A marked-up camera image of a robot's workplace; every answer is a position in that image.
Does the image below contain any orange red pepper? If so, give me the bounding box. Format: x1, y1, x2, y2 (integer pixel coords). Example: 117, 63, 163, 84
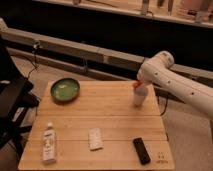
132, 81, 142, 88

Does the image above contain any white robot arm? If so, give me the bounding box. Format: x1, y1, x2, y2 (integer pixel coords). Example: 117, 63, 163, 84
137, 51, 213, 120

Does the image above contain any green ceramic bowl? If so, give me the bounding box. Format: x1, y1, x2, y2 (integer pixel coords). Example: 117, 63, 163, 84
50, 78, 80, 103

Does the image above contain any black remote control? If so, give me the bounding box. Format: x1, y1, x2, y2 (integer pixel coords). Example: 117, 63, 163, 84
133, 138, 151, 165

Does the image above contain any white rectangular sponge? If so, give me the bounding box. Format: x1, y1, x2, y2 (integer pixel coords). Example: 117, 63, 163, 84
88, 128, 103, 151

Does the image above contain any white plastic bottle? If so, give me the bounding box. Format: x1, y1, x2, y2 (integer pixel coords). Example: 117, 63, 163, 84
42, 122, 56, 164

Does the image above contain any black chair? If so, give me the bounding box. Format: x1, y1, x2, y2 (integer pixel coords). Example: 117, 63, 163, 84
0, 36, 39, 156

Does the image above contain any black hanging cable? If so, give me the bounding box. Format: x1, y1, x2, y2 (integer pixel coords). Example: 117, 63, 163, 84
27, 39, 42, 80

